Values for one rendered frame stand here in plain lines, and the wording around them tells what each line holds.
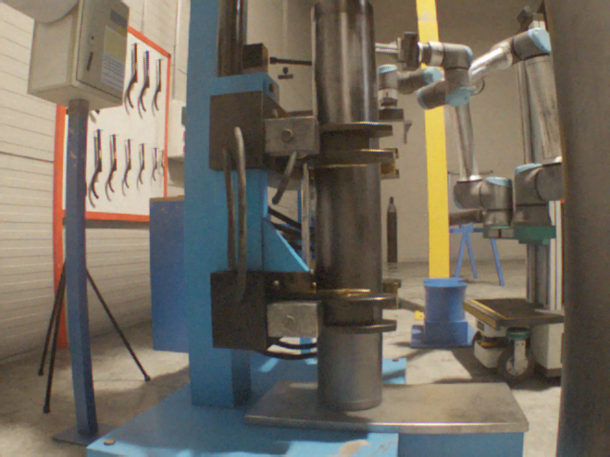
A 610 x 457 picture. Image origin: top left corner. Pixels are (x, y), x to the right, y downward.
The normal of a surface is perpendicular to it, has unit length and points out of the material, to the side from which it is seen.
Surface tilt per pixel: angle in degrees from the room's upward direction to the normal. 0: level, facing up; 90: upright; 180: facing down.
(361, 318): 90
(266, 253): 90
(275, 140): 90
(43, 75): 90
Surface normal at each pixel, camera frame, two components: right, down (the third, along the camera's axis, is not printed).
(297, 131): -0.20, -0.02
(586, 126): -1.00, 0.02
